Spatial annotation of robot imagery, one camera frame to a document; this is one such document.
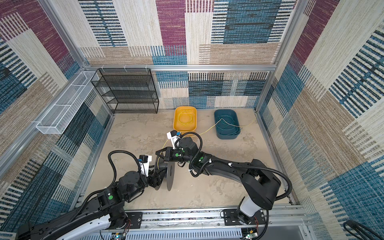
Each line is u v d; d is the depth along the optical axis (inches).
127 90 42.9
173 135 28.0
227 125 43.0
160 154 28.6
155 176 25.7
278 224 28.7
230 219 28.7
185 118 43.8
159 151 28.7
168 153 26.0
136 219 28.9
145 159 25.7
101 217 21.4
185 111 44.0
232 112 45.1
